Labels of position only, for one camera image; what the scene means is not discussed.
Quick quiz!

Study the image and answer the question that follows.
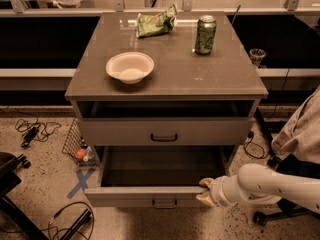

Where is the wire basket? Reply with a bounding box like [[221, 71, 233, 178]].
[[62, 120, 97, 167]]

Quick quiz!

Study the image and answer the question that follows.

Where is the black cable on floor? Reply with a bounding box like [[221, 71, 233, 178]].
[[46, 201, 96, 240]]

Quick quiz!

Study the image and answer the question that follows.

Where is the white paper bowl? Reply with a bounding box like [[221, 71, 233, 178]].
[[105, 52, 154, 84]]

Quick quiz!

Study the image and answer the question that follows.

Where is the grey drawer cabinet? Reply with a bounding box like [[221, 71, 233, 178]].
[[64, 11, 270, 212]]

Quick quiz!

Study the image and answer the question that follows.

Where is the green soda can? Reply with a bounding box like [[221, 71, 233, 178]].
[[195, 15, 217, 55]]

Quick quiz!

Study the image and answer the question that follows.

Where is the grey drawer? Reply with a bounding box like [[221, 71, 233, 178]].
[[78, 101, 253, 146], [85, 145, 237, 209]]

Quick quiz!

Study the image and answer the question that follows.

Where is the black power adapter with cable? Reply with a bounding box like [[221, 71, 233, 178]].
[[15, 118, 61, 148]]

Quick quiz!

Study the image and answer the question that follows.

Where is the green chip bag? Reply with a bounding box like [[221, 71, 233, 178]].
[[136, 4, 178, 38]]

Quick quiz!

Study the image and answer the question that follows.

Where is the orange ball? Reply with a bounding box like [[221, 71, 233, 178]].
[[75, 148, 86, 160]]

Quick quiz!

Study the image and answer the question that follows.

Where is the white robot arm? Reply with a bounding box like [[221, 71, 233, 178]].
[[196, 163, 320, 214]]

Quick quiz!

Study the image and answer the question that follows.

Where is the black table leg right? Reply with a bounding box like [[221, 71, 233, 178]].
[[255, 109, 280, 169]]

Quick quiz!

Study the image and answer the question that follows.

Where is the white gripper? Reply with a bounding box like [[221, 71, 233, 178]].
[[196, 176, 235, 207]]

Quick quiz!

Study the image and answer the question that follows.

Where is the blue tape cross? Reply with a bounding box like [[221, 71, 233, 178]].
[[67, 168, 95, 199]]

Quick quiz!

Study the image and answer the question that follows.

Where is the black office chair left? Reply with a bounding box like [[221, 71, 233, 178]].
[[0, 152, 49, 240]]

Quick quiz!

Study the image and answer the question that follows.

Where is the clear plastic cup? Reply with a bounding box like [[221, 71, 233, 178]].
[[249, 48, 266, 68]]

